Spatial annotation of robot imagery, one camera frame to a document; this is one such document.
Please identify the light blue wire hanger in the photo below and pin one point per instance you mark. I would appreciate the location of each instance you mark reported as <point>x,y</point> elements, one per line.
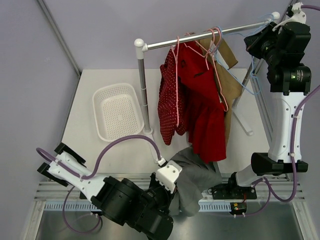
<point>244,31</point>

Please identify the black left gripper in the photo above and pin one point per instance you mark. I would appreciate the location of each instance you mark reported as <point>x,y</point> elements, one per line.
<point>169,195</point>

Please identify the aluminium mounting rail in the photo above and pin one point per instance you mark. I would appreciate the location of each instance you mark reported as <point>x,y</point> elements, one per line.
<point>48,190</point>

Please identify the pink hanger left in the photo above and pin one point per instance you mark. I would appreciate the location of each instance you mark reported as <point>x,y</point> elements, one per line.
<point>175,52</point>

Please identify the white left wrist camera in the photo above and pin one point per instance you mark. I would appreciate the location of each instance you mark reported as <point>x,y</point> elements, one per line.
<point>167,174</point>

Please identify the silver clothes rack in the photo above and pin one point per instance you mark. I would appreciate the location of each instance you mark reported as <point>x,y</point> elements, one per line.
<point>141,47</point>

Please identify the red polka dot garment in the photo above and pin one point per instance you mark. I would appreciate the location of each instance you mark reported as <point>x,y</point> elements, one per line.
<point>166,107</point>

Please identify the grey pleated skirt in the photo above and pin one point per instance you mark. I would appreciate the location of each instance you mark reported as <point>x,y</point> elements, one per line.
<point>195,178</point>

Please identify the red skirt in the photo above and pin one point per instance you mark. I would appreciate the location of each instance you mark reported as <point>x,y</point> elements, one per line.
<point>204,110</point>

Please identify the pink hanger middle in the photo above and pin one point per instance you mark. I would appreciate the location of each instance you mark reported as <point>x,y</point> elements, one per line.
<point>209,54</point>

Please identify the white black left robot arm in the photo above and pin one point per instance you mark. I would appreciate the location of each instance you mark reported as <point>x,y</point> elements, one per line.
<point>120,201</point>

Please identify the white slotted cable duct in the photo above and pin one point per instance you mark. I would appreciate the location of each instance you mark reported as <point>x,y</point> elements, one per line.
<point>85,206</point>

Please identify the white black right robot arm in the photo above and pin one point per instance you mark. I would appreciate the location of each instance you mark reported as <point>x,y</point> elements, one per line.
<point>282,47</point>

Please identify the white perforated plastic basket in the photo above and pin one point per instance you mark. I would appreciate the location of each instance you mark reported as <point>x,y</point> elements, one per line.
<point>117,112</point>

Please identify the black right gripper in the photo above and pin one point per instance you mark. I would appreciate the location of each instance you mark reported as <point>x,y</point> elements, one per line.
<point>253,43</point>

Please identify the tan skirt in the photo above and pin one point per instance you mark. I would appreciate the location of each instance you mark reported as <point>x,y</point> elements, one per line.
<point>231,88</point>

